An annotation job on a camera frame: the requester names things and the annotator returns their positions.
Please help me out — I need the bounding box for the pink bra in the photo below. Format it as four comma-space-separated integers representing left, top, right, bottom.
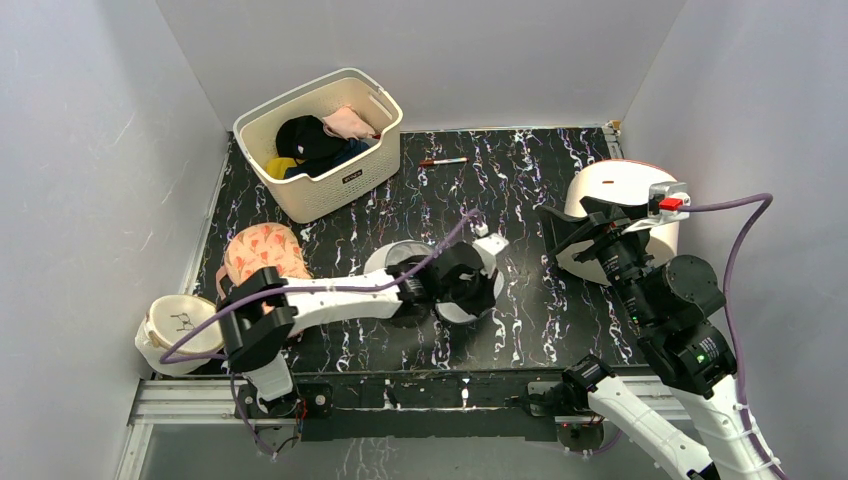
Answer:
321, 105, 380, 140

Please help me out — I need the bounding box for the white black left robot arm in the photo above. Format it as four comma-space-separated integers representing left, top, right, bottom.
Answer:
219, 234, 508, 416

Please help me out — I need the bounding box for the cream cylindrical drum container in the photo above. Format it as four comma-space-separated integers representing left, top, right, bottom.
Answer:
556, 159, 679, 286

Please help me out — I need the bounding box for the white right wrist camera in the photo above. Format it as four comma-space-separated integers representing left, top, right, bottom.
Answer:
624, 182, 691, 233

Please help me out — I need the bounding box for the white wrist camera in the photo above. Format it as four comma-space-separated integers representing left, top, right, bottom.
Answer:
624, 182, 691, 233
472, 224, 510, 278

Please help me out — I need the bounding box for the black bra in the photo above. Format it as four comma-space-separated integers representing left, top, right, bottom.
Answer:
275, 115, 348, 160

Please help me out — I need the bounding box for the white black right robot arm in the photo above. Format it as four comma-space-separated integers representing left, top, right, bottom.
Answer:
536, 201, 784, 479

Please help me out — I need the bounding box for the navy blue cloth in basket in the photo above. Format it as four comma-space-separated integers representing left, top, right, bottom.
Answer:
283, 139, 370, 180

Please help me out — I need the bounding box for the red white marker pen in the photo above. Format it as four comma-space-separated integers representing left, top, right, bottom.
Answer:
419, 157, 468, 168

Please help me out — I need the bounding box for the black robot base mount plate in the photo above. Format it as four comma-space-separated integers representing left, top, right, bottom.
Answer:
235, 367, 627, 444

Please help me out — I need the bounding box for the cream perforated laundry basket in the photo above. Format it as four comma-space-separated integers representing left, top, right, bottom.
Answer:
233, 68, 404, 224

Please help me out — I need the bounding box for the yellow cloth in basket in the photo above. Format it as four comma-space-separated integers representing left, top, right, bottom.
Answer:
265, 157, 298, 180

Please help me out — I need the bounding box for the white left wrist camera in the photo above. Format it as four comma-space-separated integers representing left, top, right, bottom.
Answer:
472, 224, 510, 278

